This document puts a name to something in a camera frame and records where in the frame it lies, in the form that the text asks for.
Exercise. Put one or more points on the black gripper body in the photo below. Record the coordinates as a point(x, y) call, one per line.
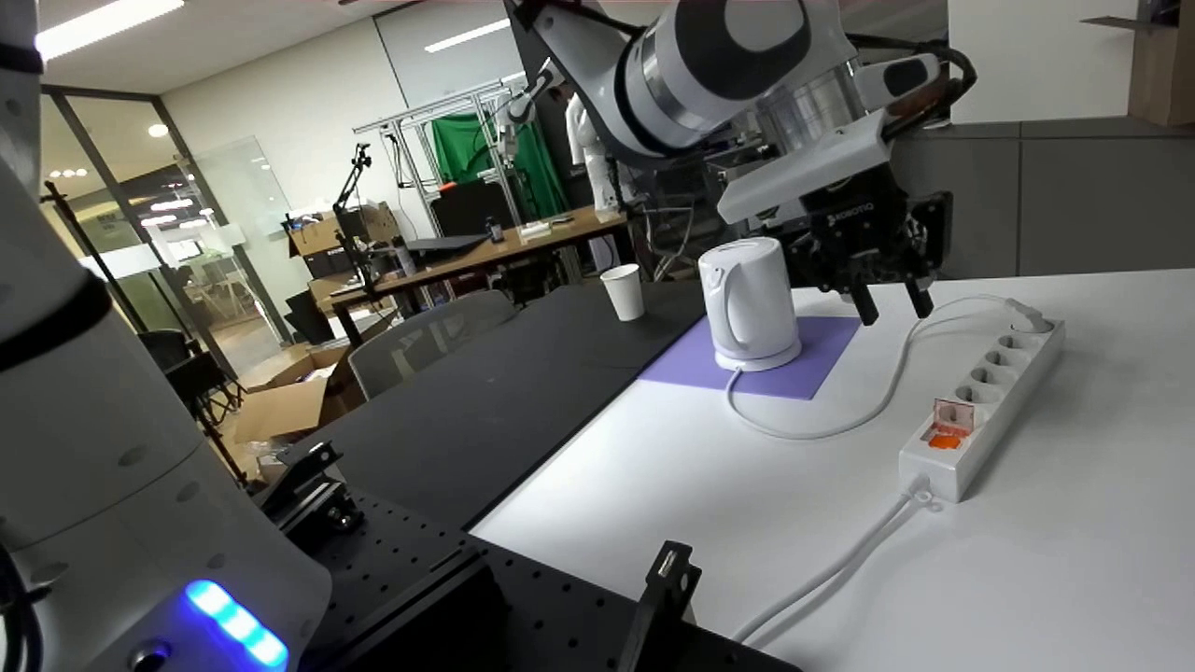
point(867, 230)

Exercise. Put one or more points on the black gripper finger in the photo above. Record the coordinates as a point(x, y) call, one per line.
point(919, 296)
point(864, 302)

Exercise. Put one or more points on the white extension power strip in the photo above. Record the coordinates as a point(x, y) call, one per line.
point(968, 424)

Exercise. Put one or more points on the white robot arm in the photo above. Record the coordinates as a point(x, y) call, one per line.
point(122, 530)

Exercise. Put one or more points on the white electric kettle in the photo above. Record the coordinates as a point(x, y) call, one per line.
point(747, 302)

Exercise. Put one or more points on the purple mat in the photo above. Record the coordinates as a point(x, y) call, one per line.
point(824, 343)

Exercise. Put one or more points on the white paper cup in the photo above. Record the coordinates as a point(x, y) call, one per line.
point(627, 292)

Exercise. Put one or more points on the wooden desk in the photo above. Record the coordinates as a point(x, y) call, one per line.
point(488, 255)

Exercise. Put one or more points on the green cloth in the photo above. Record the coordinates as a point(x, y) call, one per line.
point(467, 145)

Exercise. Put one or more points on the grey office chair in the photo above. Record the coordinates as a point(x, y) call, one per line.
point(419, 341)

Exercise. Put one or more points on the black perforated breadboard table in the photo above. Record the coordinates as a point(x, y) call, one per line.
point(412, 584)

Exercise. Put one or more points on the cardboard box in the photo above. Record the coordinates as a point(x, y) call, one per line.
point(287, 399)

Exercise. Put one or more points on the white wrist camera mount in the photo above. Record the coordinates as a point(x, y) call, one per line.
point(780, 189)

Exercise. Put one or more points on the black clamp bracket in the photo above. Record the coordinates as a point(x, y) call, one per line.
point(658, 613)

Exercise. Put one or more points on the black camera tripod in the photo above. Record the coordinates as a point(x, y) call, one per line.
point(350, 224)

